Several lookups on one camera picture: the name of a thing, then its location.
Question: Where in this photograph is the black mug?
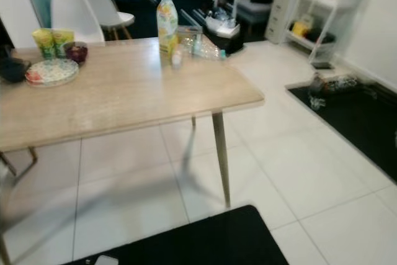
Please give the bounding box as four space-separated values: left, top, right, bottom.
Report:
3 59 32 83

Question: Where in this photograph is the patterned round plate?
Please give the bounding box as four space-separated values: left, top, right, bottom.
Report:
25 59 80 87

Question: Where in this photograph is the dark red mug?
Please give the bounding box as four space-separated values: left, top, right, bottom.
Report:
64 42 89 66

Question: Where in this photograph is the white plastic chair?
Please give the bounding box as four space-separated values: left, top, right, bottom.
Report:
81 0 136 39
51 0 105 43

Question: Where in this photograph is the light wooden table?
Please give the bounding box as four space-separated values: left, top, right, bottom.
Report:
0 37 265 265

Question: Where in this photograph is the yellow green juice carton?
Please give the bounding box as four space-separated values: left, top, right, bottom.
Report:
157 0 179 55

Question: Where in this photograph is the white tray of clutter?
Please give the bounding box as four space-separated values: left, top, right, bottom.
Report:
202 7 239 37

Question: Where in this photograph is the white drawer cabinet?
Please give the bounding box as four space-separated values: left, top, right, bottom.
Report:
264 0 305 43

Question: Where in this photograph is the yellow item on shelf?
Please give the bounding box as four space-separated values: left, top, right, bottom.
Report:
292 20 312 37

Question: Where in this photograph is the white shelf rack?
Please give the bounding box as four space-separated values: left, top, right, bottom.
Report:
285 0 357 61

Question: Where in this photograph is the black device with cables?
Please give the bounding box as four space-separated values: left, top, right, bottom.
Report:
0 45 18 64

